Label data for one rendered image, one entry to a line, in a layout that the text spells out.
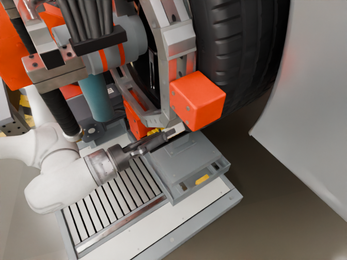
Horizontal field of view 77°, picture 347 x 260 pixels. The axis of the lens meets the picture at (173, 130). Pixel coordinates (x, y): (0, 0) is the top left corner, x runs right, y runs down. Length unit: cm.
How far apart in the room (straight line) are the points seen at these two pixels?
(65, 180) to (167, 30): 40
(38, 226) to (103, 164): 84
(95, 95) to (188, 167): 54
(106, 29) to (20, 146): 41
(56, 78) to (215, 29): 29
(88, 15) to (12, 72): 77
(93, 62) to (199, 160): 71
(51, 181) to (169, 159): 63
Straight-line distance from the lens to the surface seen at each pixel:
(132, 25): 63
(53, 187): 59
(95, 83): 81
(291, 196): 141
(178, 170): 106
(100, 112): 90
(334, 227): 145
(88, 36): 41
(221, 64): 44
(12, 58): 111
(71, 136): 55
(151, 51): 75
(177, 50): 42
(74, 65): 44
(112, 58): 60
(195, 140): 116
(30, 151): 68
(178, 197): 108
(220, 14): 42
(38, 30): 41
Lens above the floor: 116
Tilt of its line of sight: 51 degrees down
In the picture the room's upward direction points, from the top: straight up
